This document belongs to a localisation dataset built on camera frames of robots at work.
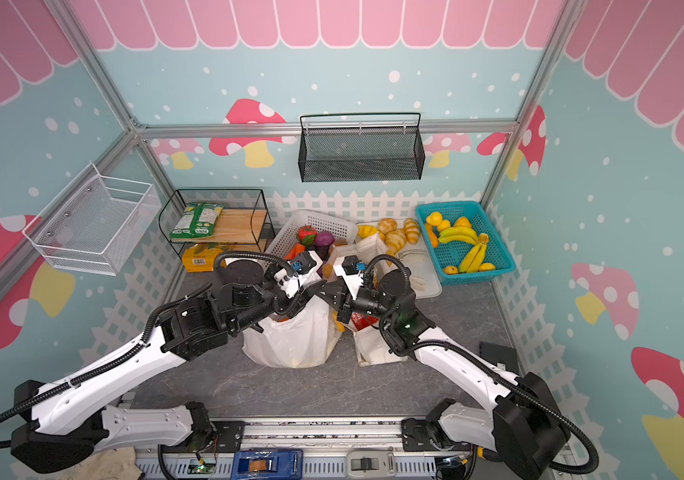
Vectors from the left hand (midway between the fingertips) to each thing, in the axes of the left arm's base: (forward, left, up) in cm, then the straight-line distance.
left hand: (314, 276), depth 63 cm
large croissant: (+39, -24, -31) cm, 55 cm away
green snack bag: (+33, +43, -16) cm, 57 cm away
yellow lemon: (+47, -39, -27) cm, 66 cm away
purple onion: (+37, +3, -29) cm, 47 cm away
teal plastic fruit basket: (+41, -51, -35) cm, 74 cm away
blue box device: (-31, +10, -30) cm, 44 cm away
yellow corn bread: (+45, -12, -32) cm, 56 cm away
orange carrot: (+34, +13, -31) cm, 48 cm away
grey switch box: (-30, -13, -31) cm, 45 cm away
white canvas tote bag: (-4, -13, -27) cm, 30 cm away
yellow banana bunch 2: (+42, -48, -29) cm, 70 cm away
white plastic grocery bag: (-6, +4, -19) cm, 21 cm away
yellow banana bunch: (+32, -52, -32) cm, 70 cm away
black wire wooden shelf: (+37, +38, -18) cm, 56 cm away
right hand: (0, +1, -5) cm, 5 cm away
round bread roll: (+47, -21, -31) cm, 60 cm away
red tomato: (+38, +9, -28) cm, 48 cm away
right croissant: (+45, -31, -32) cm, 63 cm away
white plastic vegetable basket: (+41, -4, -27) cm, 49 cm away
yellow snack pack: (+26, +44, -29) cm, 58 cm away
